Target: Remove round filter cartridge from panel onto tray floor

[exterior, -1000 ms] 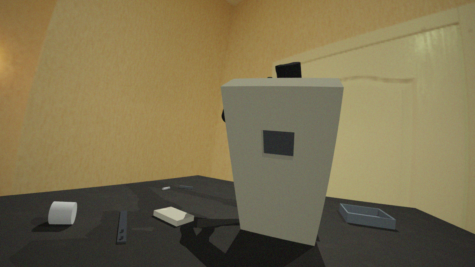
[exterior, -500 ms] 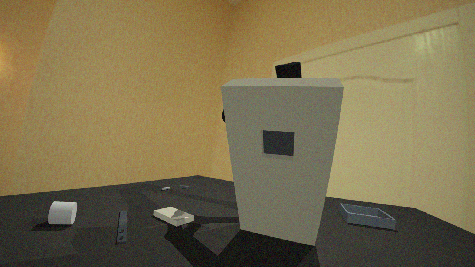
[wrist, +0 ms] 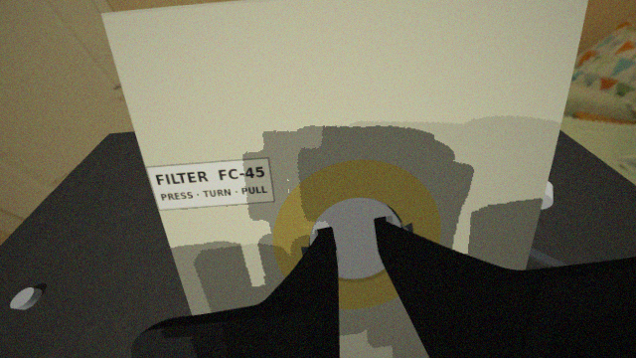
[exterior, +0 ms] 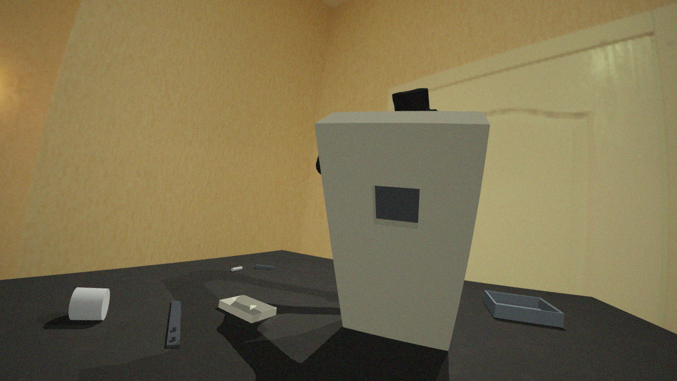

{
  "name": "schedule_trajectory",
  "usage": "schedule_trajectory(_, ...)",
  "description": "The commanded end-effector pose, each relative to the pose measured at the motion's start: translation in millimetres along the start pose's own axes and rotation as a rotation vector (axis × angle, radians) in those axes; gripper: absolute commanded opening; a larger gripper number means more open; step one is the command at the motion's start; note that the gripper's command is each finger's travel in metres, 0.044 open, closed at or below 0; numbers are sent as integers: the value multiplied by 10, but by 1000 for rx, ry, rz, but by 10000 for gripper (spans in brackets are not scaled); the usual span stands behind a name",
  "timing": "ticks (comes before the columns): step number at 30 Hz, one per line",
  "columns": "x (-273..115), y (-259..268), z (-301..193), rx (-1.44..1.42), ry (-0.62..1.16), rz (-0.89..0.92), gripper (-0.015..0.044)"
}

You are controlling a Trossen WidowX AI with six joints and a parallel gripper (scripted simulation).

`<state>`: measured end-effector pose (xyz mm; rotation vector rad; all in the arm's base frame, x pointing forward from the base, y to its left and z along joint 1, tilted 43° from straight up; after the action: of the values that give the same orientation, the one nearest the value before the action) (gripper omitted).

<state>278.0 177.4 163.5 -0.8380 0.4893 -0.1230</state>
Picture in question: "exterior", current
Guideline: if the cream flat rectangular block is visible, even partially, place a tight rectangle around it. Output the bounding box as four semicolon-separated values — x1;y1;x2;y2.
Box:
218;295;277;323

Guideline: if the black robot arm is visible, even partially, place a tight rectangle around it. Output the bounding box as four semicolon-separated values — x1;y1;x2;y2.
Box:
316;88;437;174

